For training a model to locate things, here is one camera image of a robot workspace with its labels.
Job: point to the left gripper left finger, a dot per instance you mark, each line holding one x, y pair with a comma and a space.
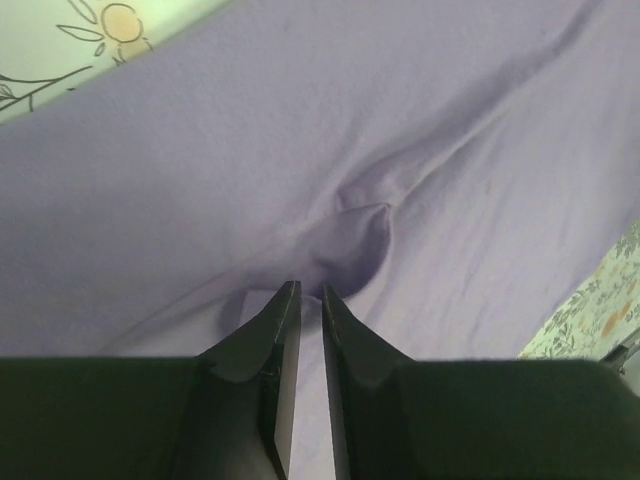
238, 422

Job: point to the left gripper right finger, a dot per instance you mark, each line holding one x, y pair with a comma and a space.
373, 402

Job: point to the purple t shirt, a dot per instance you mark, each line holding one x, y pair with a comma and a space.
300, 150

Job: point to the floral patterned table mat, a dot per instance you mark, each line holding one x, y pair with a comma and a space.
50, 40

